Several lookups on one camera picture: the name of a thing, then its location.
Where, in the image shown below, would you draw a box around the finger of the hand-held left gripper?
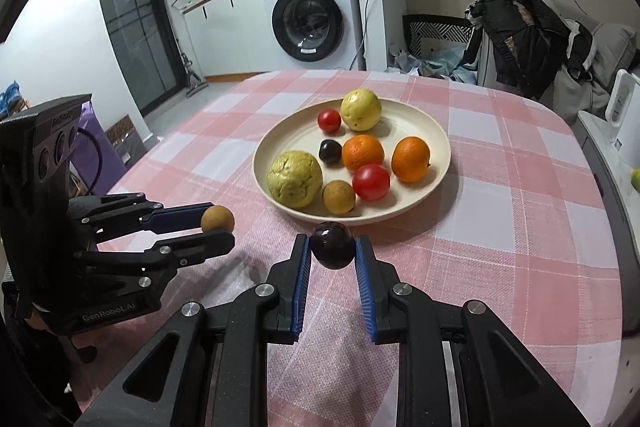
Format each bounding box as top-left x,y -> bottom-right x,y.
72,229 -> 236,295
67,193 -> 216,240

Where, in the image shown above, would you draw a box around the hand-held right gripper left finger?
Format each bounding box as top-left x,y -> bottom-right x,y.
75,233 -> 313,427

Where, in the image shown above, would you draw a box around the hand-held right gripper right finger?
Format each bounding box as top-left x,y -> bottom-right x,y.
354,234 -> 591,427

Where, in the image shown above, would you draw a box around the brown longan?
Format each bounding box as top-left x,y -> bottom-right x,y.
322,180 -> 357,215
201,205 -> 235,234

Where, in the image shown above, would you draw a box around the dark purple passion fruit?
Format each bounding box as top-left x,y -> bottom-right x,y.
310,222 -> 357,270
319,139 -> 343,166

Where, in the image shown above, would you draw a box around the wrinkled yellow-green guava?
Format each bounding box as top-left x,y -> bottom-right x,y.
266,150 -> 324,209

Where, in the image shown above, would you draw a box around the large red tomato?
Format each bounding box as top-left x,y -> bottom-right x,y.
352,164 -> 391,202

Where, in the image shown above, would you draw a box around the orange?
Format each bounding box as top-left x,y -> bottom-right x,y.
391,136 -> 431,184
342,134 -> 386,172

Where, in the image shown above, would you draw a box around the cream round plate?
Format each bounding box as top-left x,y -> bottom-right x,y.
253,98 -> 452,226

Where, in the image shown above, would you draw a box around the purple bag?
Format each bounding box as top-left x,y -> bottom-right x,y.
70,101 -> 128,198

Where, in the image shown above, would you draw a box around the brown cardboard box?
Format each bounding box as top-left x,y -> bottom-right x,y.
105,114 -> 148,168

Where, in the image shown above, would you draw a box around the blue packet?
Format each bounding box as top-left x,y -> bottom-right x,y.
0,81 -> 23,110

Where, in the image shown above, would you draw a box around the mop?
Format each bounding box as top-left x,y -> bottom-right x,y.
180,52 -> 207,98

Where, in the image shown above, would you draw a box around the pink checked tablecloth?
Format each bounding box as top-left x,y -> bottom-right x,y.
75,69 -> 626,427

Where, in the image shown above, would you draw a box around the small red tomato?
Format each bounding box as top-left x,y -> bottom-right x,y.
317,109 -> 342,134

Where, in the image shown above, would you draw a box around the smooth yellow guava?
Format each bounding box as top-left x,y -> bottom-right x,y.
340,89 -> 382,132

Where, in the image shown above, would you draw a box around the white counter cabinet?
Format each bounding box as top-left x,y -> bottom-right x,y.
182,0 -> 281,80

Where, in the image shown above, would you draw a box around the dark glass door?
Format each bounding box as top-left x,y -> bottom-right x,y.
92,0 -> 183,118

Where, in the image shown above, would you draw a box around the white washing machine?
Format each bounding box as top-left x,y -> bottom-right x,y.
259,0 -> 365,71

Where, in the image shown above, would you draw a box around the light blue plastic bags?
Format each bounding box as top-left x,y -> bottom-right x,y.
387,44 -> 481,82

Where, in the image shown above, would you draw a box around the black patterned box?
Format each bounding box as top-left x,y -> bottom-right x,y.
402,14 -> 476,58

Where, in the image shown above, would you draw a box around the pile of dark clothes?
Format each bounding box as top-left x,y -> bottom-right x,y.
460,0 -> 601,102

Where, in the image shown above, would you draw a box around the white electric kettle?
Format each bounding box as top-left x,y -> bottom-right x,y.
605,69 -> 640,158

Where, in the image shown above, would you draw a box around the grey cushion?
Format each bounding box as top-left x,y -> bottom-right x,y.
585,23 -> 637,80

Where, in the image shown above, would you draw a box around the black cable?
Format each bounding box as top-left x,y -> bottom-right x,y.
75,127 -> 104,198

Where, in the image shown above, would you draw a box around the washing machine power cable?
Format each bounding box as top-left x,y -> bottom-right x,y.
361,0 -> 383,70

